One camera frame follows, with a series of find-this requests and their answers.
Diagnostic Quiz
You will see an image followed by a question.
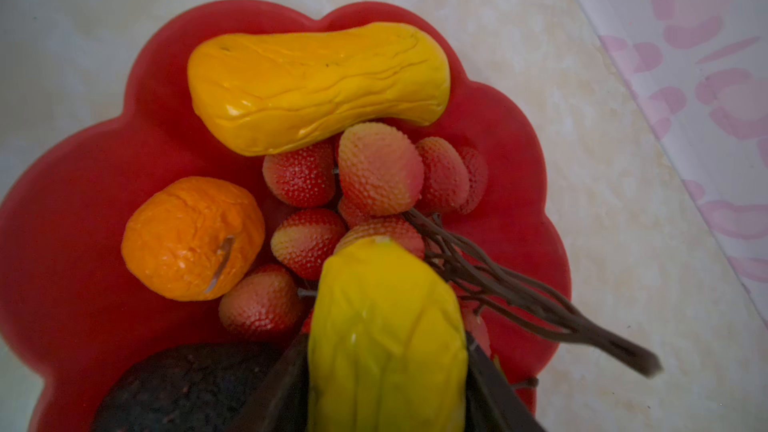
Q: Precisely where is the yellow fake squash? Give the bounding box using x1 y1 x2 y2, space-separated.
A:
187 22 451 156

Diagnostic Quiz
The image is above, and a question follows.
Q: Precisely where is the green yellow fake mango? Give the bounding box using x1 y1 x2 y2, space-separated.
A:
307 236 468 431

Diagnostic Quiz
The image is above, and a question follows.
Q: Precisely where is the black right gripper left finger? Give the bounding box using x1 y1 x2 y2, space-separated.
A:
228 334 309 432

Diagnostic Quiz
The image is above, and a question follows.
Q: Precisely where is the red lychee bunch with stem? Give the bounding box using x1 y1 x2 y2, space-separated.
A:
217 121 664 379

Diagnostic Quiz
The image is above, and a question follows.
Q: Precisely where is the orange fake tangerine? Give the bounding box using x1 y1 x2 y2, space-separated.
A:
121 176 266 301

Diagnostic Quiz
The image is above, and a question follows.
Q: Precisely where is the dark fake avocado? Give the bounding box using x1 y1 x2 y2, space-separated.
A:
90 343 282 431

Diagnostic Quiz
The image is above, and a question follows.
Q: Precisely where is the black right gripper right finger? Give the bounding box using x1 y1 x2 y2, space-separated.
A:
464 335 545 432

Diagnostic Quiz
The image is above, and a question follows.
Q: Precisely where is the red flower-shaped fruit bowl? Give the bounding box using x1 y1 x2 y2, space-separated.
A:
1 0 571 431

